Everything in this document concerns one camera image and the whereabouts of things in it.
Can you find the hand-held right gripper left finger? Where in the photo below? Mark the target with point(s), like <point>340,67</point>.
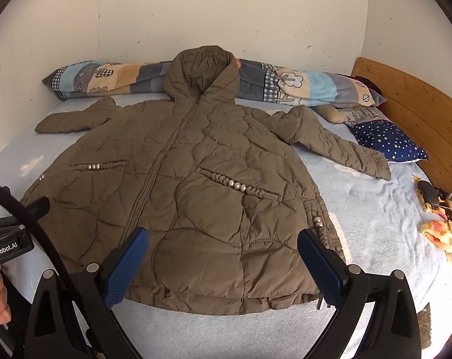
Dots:
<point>124,265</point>

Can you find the wooden headboard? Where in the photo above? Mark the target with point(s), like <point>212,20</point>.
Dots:
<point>416,112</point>

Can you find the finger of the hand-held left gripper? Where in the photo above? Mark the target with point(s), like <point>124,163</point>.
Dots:
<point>38,206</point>

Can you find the dark red cloth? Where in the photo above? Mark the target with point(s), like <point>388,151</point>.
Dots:
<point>368,84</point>

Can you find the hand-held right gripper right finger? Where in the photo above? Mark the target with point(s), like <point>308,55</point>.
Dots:
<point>319,265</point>

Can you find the olive quilted hooded jacket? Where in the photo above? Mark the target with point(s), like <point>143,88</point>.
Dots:
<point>196,179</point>

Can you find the grey printed pillow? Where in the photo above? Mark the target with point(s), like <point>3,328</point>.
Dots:
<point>360,116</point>

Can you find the light blue cloud bed sheet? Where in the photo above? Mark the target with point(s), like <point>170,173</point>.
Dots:
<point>360,213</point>

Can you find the black textured object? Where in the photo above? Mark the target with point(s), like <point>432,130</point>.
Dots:
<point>430,194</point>

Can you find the navy star pillow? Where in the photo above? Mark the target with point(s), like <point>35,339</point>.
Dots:
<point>390,142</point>

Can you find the floral cloth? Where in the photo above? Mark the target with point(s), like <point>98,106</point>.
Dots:
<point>441,232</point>

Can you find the patchwork printed quilt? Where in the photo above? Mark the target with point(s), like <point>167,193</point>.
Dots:
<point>109,78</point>

